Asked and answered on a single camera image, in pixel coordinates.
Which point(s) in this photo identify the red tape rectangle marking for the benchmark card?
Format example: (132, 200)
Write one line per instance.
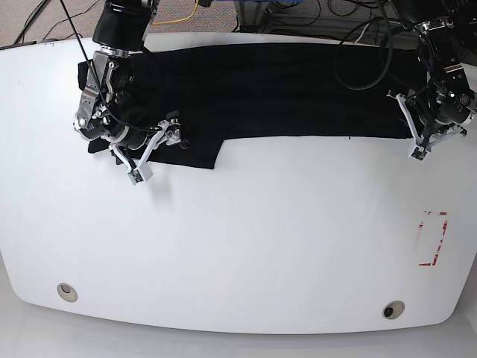
(430, 235)

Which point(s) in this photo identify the table cable grommet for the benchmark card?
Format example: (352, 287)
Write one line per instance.
(393, 310)
(67, 292)

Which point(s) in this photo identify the right table cable grommet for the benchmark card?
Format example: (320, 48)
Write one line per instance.
(393, 310)

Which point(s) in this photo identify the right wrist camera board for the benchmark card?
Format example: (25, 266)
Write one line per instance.
(135, 176)

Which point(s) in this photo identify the black t-shirt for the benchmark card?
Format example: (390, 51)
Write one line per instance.
(224, 92)

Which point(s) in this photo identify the left table cable grommet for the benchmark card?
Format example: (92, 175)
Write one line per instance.
(67, 292)

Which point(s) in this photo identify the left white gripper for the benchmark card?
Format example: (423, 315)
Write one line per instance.
(435, 130)

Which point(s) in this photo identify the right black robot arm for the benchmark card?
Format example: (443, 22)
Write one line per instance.
(106, 110)

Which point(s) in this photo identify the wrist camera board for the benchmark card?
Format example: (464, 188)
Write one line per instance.
(135, 176)
(419, 153)

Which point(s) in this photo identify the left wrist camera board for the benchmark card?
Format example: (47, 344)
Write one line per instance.
(419, 153)

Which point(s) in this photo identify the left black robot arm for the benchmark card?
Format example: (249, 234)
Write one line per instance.
(447, 40)

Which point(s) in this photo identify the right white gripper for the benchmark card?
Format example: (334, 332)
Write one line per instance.
(169, 134)

